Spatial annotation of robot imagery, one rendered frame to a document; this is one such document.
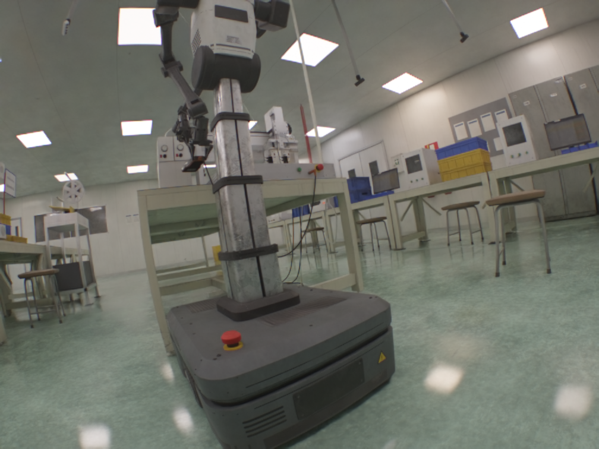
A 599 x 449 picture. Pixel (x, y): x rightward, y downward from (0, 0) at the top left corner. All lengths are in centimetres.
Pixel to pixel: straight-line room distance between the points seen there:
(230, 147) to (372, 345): 66
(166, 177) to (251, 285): 121
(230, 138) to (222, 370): 61
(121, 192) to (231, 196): 825
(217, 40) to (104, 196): 823
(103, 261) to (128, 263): 79
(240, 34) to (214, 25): 10
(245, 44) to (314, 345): 91
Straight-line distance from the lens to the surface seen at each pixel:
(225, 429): 58
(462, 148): 337
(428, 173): 365
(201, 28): 102
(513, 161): 322
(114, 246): 875
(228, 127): 83
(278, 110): 209
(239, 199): 76
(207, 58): 91
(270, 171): 147
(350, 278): 169
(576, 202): 434
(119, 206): 885
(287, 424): 61
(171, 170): 183
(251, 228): 77
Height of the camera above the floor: 47
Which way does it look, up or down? 1 degrees up
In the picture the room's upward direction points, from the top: 9 degrees counter-clockwise
